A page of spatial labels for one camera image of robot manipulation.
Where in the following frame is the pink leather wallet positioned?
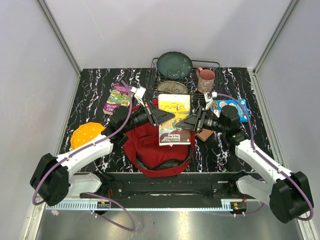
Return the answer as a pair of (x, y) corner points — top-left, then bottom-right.
(195, 129), (215, 142)

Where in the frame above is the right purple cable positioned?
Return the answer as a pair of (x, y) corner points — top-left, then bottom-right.
(216, 93), (315, 221)

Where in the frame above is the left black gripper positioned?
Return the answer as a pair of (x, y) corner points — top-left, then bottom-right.
(122, 100), (175, 134)

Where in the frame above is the blue picture book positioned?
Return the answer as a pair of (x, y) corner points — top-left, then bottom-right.
(210, 99), (250, 123)

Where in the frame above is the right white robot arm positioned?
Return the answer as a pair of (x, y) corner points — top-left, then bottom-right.
(177, 105), (314, 223)

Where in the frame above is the black wire dish rack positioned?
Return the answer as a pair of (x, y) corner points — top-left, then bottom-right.
(146, 57), (223, 101)

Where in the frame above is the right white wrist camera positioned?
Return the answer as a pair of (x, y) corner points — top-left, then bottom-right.
(204, 91), (218, 110)

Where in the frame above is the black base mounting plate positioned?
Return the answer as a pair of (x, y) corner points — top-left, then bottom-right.
(95, 172), (251, 199)

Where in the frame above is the pink patterned mug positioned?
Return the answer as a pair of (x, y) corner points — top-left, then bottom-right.
(196, 67), (216, 94)

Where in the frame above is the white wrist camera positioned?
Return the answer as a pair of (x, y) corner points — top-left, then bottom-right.
(131, 86), (146, 106)
(204, 91), (218, 110)

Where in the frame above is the teal ceramic plate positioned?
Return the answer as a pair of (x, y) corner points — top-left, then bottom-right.
(156, 51), (193, 80)

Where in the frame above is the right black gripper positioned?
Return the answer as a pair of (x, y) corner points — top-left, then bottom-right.
(176, 105), (227, 134)

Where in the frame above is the red student backpack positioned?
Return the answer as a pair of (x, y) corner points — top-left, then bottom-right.
(122, 98), (196, 178)

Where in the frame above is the yellow paperback book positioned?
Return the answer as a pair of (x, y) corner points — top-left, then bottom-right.
(158, 93), (191, 147)

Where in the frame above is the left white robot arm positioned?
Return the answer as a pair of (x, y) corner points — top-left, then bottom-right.
(30, 101), (175, 206)

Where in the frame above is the speckled beige plate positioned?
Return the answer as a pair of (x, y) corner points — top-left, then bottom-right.
(157, 80), (189, 94)

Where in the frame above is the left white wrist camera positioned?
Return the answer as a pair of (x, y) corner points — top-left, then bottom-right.
(131, 86), (146, 106)

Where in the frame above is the purple treehouse book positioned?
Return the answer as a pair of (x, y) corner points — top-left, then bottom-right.
(103, 84), (130, 115)

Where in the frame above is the orange plastic plate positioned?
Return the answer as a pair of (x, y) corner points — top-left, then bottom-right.
(70, 122), (105, 150)

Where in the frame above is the purple cable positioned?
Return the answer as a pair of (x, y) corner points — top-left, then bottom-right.
(32, 80), (137, 232)
(216, 93), (315, 221)

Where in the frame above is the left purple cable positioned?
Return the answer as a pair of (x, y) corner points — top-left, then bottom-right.
(32, 80), (137, 232)

